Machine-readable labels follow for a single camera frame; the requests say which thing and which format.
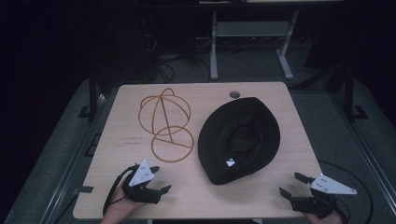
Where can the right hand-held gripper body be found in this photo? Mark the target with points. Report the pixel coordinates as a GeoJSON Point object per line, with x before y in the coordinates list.
{"type": "Point", "coordinates": [330, 186]}

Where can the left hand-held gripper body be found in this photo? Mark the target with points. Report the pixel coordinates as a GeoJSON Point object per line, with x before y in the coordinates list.
{"type": "Point", "coordinates": [141, 175]}

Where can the black brimmed hat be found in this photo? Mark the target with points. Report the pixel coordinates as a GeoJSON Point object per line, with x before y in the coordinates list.
{"type": "Point", "coordinates": [214, 155]}

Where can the person's right hand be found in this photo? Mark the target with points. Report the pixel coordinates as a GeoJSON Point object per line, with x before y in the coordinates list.
{"type": "Point", "coordinates": [325, 221]}

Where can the person's left hand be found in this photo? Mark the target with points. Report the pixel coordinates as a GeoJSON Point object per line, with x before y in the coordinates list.
{"type": "Point", "coordinates": [116, 210]}

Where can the grey metal floor rail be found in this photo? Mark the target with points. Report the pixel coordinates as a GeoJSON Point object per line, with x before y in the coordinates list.
{"type": "Point", "coordinates": [74, 155]}
{"type": "Point", "coordinates": [364, 146]}

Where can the black metal stand post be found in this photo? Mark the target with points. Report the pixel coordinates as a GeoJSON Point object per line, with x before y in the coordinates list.
{"type": "Point", "coordinates": [348, 93]}
{"type": "Point", "coordinates": [92, 93]}

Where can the grey metal table frame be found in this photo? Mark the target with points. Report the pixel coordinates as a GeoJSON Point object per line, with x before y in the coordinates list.
{"type": "Point", "coordinates": [252, 29]}

